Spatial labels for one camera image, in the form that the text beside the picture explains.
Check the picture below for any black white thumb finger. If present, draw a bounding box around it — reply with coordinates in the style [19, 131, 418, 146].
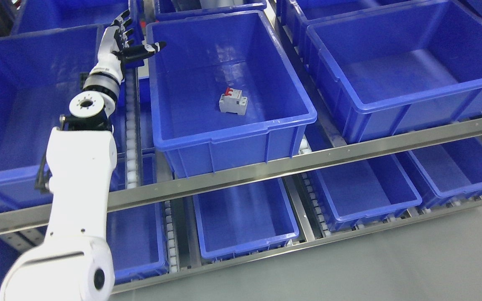
[118, 41, 167, 63]

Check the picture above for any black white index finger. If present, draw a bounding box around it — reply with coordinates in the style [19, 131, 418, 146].
[124, 39, 135, 49]

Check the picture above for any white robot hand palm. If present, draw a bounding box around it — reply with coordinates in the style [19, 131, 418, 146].
[88, 27, 129, 84]

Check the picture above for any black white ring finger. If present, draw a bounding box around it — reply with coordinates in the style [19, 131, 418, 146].
[115, 19, 133, 40]

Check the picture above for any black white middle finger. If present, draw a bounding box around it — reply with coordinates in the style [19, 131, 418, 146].
[120, 28, 134, 44]

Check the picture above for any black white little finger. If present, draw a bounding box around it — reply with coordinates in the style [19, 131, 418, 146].
[110, 11, 131, 34]

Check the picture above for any grey red circuit breaker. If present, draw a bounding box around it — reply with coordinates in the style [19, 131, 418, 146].
[219, 87, 249, 116]

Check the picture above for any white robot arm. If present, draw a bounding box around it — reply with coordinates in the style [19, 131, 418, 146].
[0, 9, 166, 301]

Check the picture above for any blue bin upper left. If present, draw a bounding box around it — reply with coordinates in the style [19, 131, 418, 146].
[0, 25, 105, 213]

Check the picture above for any blue bin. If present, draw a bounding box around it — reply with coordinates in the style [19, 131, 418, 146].
[0, 25, 105, 213]
[146, 11, 317, 179]
[193, 179, 300, 262]
[305, 0, 482, 144]
[106, 153, 170, 285]
[308, 155, 422, 231]

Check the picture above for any blue bin upper centre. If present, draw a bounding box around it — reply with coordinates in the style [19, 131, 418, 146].
[146, 11, 317, 179]

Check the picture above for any blue bin lower left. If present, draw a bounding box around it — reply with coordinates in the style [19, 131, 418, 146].
[106, 153, 170, 285]

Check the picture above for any blue bin lower centre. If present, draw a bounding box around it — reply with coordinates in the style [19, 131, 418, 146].
[193, 179, 300, 262]

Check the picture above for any blue bin lower right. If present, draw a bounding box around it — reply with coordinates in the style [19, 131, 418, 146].
[308, 155, 422, 231]

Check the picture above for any blue bin upper right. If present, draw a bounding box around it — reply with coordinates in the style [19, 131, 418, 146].
[305, 0, 482, 144]

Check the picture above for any steel shelf rail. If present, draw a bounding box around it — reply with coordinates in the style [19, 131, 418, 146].
[0, 113, 482, 235]

